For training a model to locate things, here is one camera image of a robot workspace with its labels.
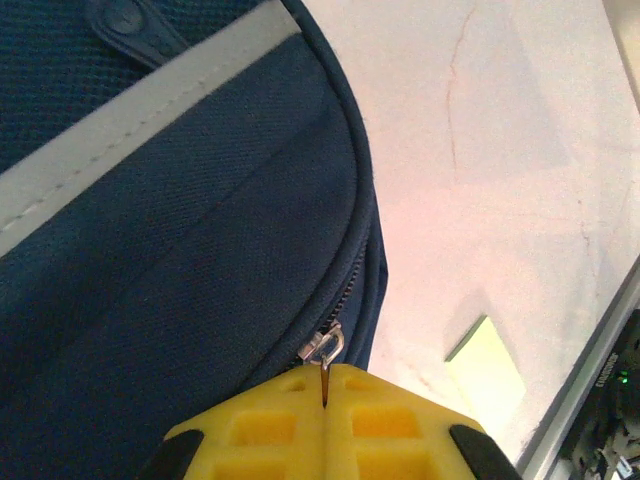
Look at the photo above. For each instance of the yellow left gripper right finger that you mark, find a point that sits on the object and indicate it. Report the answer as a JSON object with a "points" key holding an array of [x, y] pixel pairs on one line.
{"points": [[390, 440]]}

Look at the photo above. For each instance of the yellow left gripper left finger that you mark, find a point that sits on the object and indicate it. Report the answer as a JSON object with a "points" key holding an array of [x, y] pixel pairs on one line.
{"points": [[260, 440]]}

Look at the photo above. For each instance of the light green sticky pad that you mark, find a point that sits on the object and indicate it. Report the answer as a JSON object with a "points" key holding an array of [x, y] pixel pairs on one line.
{"points": [[487, 380]]}

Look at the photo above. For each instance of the navy blue backpack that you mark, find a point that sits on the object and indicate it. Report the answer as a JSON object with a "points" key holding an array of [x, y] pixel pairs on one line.
{"points": [[175, 225]]}

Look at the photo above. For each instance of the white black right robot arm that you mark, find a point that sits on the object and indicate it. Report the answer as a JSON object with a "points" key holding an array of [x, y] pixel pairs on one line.
{"points": [[610, 425]]}

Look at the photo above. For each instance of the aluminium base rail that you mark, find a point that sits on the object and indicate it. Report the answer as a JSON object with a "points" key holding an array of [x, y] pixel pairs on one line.
{"points": [[575, 360]]}

